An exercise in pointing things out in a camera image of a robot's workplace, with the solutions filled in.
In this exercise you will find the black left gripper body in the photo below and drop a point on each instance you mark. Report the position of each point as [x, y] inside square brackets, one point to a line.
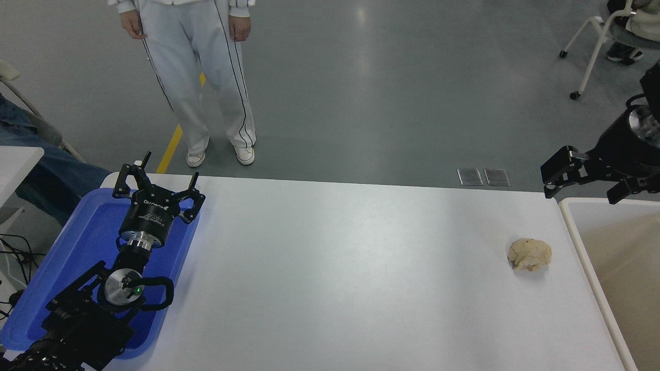
[149, 216]

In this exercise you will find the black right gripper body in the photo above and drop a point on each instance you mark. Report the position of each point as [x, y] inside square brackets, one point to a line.
[624, 154]

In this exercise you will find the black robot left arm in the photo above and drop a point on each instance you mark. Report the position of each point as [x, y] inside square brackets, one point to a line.
[77, 330]

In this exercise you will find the metal floor plate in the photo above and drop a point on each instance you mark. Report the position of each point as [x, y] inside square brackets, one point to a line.
[496, 176]
[469, 176]

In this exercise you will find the person's right hand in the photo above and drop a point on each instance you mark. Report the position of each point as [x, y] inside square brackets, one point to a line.
[132, 24]

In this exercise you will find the person's left hand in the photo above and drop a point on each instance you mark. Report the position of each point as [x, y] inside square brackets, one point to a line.
[240, 28]

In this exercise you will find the blue plastic tray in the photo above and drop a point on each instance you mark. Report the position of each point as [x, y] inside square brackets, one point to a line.
[87, 242]

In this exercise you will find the large pale bin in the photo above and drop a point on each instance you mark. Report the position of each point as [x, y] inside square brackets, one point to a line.
[629, 268]

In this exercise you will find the person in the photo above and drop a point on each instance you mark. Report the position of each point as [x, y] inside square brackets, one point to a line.
[644, 20]
[51, 175]
[196, 77]

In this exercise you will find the crumpled tan paper ball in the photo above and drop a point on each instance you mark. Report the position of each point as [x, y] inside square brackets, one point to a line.
[530, 253]

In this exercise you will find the grey chair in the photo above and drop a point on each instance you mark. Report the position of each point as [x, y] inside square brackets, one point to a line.
[44, 133]

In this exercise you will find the white wheeled chair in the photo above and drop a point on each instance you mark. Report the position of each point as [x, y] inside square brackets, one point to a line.
[595, 49]

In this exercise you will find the white side table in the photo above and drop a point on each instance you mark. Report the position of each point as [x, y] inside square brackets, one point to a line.
[15, 165]

